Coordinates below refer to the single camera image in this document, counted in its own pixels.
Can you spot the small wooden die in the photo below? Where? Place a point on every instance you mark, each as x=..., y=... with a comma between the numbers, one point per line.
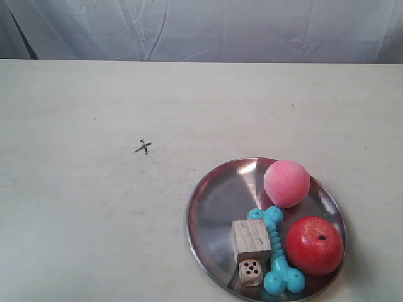
x=250, y=272

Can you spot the pink peach ball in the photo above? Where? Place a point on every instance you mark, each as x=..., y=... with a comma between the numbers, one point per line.
x=286, y=183

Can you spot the red toy apple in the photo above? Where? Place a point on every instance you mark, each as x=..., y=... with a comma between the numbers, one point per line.
x=314, y=246

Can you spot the wooden cube block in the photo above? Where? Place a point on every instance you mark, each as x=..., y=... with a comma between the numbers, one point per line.
x=250, y=240

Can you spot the turquoise rubber bone toy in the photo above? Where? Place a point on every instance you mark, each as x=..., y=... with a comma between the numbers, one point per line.
x=282, y=276

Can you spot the white backdrop curtain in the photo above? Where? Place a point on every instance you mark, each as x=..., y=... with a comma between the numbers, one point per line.
x=204, y=31

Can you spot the round silver metal plate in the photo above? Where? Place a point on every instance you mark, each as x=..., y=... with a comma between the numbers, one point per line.
x=225, y=194

